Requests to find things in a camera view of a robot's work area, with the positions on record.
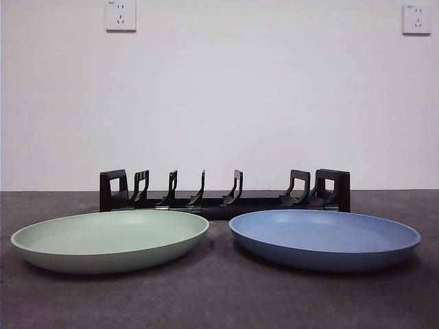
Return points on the green round plate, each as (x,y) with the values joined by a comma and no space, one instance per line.
(103,240)

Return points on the black plate rack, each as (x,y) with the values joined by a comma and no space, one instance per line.
(219,211)

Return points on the blue round plate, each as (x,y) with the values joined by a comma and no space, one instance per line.
(322,240)

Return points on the white wall socket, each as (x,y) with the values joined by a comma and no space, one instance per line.
(416,19)
(120,15)

